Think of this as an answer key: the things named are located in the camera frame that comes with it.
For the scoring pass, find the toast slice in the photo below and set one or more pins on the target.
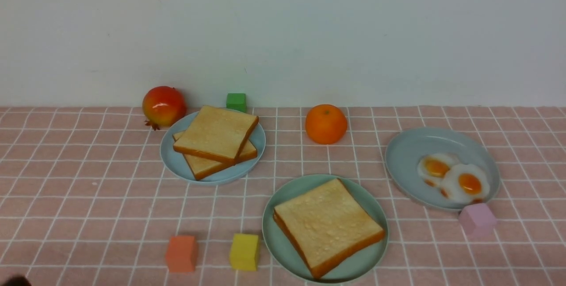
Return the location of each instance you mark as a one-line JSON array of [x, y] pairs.
[[327, 226], [201, 167], [217, 134]]

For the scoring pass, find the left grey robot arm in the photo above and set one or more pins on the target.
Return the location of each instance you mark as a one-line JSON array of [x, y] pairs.
[[16, 280]]

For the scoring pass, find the orange mandarin fruit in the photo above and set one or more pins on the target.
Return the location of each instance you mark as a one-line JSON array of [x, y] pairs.
[[325, 124]]

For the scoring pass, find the green cube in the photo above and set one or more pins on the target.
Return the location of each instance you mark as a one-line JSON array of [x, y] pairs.
[[236, 101]]

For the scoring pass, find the blue bread plate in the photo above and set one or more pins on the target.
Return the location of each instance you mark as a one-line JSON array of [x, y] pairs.
[[178, 165]]

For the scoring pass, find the red pomegranate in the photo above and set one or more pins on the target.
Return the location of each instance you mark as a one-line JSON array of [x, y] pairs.
[[163, 106]]

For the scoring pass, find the green centre plate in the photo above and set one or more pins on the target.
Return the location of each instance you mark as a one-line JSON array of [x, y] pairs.
[[278, 242]]

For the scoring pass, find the yellow cube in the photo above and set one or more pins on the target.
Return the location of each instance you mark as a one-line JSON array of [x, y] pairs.
[[245, 252]]

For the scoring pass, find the middle fried egg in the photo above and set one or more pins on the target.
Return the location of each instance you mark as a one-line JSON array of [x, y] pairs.
[[432, 168]]

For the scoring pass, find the fried egg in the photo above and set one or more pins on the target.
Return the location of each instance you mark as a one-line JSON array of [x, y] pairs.
[[465, 184], [432, 168]]

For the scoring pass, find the orange cube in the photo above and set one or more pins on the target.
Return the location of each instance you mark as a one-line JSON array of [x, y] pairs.
[[182, 254]]

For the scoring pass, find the grey-blue egg plate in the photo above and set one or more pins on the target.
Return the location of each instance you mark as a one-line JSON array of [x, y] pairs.
[[405, 150]]

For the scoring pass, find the right fried egg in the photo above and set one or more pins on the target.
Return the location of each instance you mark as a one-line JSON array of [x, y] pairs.
[[465, 184]]

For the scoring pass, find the pink checked tablecloth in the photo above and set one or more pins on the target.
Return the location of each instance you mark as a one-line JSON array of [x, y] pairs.
[[87, 201]]

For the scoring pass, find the pink cube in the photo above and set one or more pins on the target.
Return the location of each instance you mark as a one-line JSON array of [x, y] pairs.
[[477, 220]]

